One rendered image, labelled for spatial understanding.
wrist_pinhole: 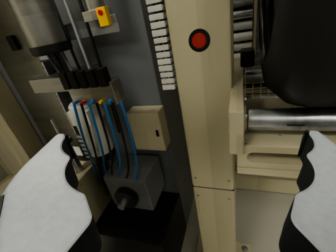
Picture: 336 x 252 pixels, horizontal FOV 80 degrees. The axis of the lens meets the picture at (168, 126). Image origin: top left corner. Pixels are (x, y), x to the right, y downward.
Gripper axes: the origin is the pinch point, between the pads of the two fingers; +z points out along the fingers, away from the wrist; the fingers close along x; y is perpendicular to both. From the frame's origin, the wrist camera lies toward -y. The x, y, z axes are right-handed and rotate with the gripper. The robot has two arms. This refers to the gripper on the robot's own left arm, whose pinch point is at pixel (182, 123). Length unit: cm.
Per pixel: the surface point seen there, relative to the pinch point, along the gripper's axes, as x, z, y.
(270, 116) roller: 17.8, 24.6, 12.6
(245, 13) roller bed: 24, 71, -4
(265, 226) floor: 48, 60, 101
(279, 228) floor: 55, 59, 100
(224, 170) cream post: 13, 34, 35
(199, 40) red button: 4.6, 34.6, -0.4
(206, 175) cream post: 8, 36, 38
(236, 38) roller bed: 22, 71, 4
